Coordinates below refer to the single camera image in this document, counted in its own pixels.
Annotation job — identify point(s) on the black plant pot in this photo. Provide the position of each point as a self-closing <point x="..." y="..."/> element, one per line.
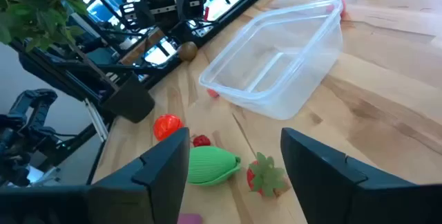
<point x="129" y="101"/>

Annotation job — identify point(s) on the red toy tomato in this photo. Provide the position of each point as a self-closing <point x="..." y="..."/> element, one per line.
<point x="166" y="126"/>

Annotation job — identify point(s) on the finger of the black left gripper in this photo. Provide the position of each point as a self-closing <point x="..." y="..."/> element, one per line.
<point x="191" y="2"/>
<point x="134" y="15"/>

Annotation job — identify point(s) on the clear plastic tupperware container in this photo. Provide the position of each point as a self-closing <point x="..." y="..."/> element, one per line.
<point x="276" y="61"/>

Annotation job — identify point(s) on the small red toy raspberry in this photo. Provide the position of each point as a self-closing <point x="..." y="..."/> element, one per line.
<point x="201" y="141"/>

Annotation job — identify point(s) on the pink flat object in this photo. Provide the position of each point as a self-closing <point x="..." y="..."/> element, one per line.
<point x="189" y="218"/>

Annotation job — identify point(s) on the green toy pea pod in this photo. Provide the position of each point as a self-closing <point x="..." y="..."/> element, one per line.
<point x="210" y="165"/>

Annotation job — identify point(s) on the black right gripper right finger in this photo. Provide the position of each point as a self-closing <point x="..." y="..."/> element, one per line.
<point x="345" y="196"/>

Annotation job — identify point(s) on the brown toy kiwi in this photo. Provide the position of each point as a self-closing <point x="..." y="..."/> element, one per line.
<point x="187" y="51"/>

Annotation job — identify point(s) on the green artificial plant leaves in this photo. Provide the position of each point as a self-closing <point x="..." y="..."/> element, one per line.
<point x="31" y="9"/>

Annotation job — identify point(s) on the toy strawberry with green leaves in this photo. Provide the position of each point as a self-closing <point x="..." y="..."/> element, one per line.
<point x="264" y="177"/>

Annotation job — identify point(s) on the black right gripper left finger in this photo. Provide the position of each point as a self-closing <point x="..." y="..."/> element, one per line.
<point x="103" y="203"/>

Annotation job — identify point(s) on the small pink toy fruit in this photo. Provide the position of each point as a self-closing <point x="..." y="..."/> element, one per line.
<point x="212" y="93"/>

